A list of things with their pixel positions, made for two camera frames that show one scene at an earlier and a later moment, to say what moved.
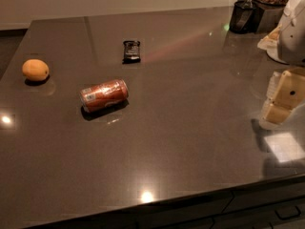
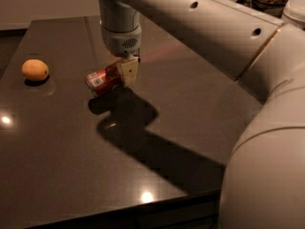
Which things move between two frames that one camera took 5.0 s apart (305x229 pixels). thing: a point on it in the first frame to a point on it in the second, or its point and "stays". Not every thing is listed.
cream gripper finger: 286,92 to 125,45
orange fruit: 35,70 stays
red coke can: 104,93 to 105,78
